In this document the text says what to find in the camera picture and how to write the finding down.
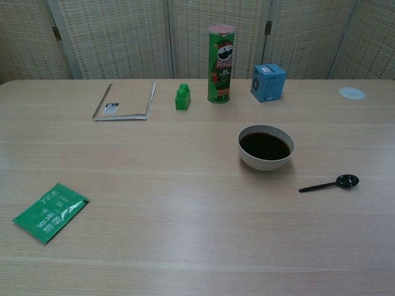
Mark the white bowl with dark inside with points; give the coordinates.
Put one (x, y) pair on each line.
(265, 147)

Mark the brown spiral notebook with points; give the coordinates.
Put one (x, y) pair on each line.
(126, 101)

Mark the woven folding screen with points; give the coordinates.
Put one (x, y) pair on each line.
(123, 37)

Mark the blue cardboard box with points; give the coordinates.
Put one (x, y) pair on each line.
(268, 83)

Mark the green tea packet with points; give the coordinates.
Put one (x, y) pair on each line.
(49, 214)

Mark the green Pringles can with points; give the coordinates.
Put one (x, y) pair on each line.
(221, 64)

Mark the black plastic spoon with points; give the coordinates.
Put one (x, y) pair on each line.
(348, 180)

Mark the green toy building block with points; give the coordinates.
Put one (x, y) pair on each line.
(183, 98)

